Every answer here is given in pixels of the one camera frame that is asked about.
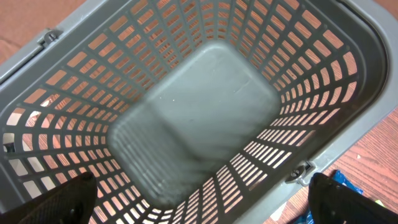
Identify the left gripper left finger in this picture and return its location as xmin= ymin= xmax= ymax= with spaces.
xmin=1 ymin=172 xmax=97 ymax=224

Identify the blue snack packet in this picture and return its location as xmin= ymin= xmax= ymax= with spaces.
xmin=291 ymin=170 xmax=364 ymax=224

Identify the white tube with gold cap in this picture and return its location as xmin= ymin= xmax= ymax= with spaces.
xmin=270 ymin=202 xmax=287 ymax=222

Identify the green clear snack bag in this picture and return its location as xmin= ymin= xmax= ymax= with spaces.
xmin=375 ymin=200 xmax=385 ymax=208

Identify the grey plastic mesh basket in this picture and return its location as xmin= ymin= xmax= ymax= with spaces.
xmin=1 ymin=0 xmax=397 ymax=223

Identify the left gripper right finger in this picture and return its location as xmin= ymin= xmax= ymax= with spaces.
xmin=308 ymin=173 xmax=397 ymax=224

